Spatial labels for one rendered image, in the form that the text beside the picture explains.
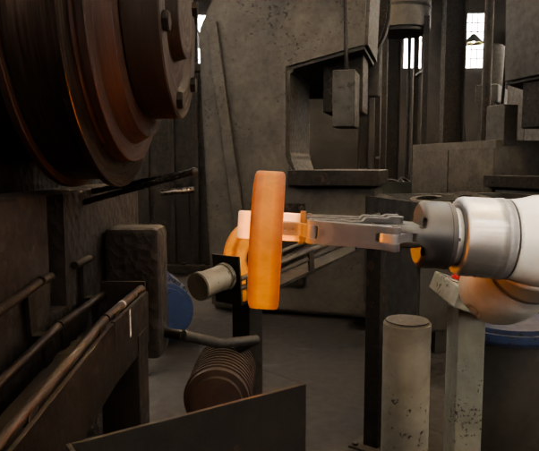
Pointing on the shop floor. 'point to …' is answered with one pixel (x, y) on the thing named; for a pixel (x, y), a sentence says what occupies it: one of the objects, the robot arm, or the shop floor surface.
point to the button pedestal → (461, 370)
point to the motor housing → (219, 378)
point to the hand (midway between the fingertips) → (269, 225)
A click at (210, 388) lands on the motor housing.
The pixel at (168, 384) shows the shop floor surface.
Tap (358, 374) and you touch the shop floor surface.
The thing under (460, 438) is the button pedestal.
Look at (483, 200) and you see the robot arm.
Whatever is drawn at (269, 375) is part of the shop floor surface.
